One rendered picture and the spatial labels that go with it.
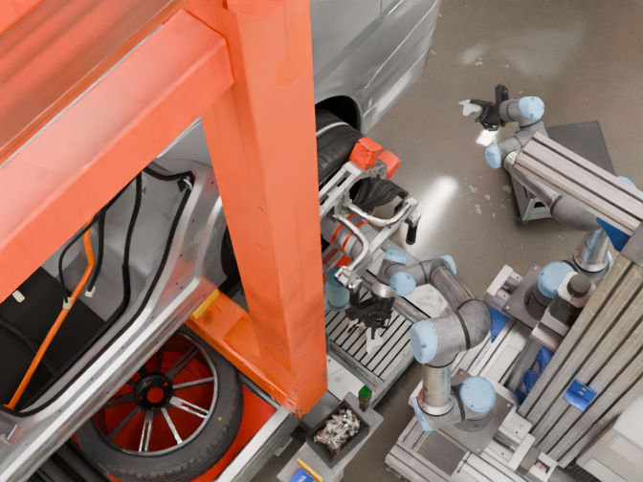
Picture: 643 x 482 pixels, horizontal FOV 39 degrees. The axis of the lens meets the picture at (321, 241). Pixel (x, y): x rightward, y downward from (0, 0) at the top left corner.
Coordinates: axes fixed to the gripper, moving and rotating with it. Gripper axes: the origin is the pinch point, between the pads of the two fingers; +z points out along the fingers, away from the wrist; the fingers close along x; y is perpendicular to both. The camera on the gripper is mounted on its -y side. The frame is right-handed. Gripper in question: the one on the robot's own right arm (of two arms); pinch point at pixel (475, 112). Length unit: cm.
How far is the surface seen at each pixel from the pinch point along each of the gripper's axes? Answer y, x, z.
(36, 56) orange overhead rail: 97, -150, -160
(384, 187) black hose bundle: 40.0, -17.0, 7.3
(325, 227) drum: 59, -23, 25
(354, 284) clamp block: 76, -13, 6
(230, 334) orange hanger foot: 108, -32, 43
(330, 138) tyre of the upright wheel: 33, -41, 14
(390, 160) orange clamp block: 23.4, -9.2, 27.2
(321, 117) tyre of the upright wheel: 25, -44, 23
